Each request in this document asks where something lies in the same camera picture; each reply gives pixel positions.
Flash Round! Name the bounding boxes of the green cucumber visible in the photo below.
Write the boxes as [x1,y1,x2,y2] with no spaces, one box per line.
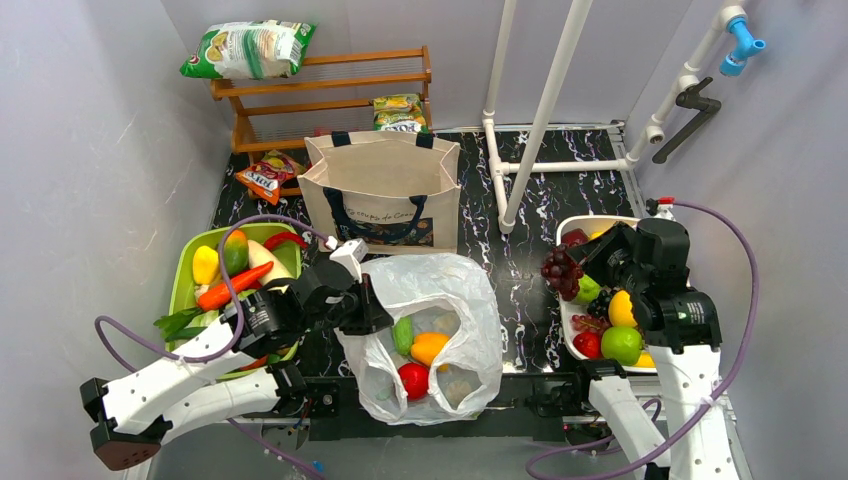
[392,316,415,356]

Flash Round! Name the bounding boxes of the orange yellow bell pepper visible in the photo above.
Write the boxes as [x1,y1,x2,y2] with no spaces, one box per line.
[409,332,450,367]

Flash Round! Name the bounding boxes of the red pomegranate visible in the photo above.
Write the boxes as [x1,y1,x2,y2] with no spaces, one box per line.
[398,363,429,401]

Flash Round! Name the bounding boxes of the white plastic grocery bag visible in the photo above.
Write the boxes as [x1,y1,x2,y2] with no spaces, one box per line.
[337,253,503,415]

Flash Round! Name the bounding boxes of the purple grapes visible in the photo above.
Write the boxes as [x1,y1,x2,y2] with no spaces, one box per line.
[541,245,584,301]

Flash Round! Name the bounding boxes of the orange red snack bag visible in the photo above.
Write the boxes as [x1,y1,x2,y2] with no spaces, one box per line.
[235,150,308,205]

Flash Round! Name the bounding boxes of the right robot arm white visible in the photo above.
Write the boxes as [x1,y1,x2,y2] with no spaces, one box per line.
[569,218,739,479]

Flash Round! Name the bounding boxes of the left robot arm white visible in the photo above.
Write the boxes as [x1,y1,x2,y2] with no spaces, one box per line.
[80,260,395,471]

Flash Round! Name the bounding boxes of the yellow lemon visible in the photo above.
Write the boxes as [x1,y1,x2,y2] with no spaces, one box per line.
[608,290,638,328]

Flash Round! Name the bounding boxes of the light green guava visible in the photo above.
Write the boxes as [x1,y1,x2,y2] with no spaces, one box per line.
[573,275,602,305]

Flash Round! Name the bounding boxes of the red chili pepper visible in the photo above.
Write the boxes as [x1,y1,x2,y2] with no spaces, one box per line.
[263,231,308,252]

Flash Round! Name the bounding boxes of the white daikon radish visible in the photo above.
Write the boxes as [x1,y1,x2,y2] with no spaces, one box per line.
[247,240,294,286]

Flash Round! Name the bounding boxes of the dark red apple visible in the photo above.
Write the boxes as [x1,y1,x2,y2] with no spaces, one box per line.
[560,228,589,248]

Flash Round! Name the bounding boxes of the red grapes bunch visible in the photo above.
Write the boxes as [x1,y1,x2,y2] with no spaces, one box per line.
[570,314,611,335]

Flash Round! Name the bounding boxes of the white fruit basket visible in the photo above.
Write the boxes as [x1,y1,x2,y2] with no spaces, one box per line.
[556,215,657,376]

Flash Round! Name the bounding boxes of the green orange mango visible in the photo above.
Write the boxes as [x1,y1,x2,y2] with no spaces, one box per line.
[223,229,249,278]

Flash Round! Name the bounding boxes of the yellow banana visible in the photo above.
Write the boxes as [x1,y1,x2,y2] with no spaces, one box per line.
[634,351,656,369]

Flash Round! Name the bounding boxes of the small red fruit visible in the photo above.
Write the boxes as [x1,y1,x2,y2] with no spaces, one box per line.
[572,332,603,359]

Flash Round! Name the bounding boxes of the orange carrot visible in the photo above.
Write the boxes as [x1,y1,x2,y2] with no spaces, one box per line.
[196,266,266,312]

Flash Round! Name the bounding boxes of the green vegetable basket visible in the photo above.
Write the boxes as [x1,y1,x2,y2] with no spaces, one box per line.
[154,223,304,351]

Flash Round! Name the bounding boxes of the beige canvas tote bag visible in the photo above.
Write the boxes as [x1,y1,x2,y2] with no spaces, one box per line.
[298,131,461,255]

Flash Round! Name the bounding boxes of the yellow green snack bag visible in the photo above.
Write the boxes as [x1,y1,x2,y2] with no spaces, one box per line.
[372,94,430,133]

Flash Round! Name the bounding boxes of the wooden shelf rack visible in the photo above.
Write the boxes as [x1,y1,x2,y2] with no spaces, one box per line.
[210,45,433,163]

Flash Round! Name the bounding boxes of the blue pipe fitting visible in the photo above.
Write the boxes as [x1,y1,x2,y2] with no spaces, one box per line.
[719,16,767,77]

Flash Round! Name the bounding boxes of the large green chips bag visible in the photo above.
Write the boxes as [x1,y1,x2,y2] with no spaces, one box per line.
[180,20,316,80]

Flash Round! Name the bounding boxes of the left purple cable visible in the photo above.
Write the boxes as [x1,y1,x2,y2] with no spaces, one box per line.
[93,213,339,480]

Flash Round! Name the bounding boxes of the purple cable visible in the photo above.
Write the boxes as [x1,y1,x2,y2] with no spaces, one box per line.
[93,213,339,480]
[525,198,761,480]

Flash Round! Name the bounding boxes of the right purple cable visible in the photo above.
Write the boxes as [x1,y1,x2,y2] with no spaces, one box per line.
[525,198,761,480]

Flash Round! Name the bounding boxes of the white pvc pipe frame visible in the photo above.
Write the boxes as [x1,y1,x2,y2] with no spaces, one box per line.
[481,0,750,234]

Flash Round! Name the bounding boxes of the metal base frame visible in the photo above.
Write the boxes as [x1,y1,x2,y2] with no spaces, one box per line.
[122,374,753,480]

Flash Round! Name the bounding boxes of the black lever handle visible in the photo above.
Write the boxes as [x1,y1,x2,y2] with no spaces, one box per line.
[652,76,722,165]

